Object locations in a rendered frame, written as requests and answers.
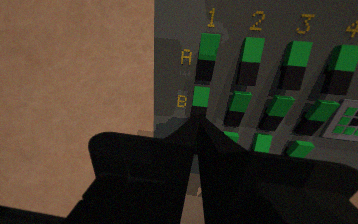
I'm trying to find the dark grey switch panel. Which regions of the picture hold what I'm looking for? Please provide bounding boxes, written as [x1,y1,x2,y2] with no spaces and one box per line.
[154,0,358,170]

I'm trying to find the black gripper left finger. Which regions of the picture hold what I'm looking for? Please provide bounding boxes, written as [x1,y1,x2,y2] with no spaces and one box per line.
[88,115,200,224]

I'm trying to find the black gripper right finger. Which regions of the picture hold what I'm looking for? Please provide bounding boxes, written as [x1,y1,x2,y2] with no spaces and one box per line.
[196,116,358,224]

